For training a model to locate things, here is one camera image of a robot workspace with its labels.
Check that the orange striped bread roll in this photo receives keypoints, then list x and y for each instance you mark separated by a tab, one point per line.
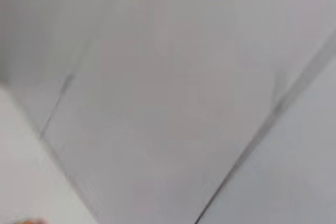
29	222

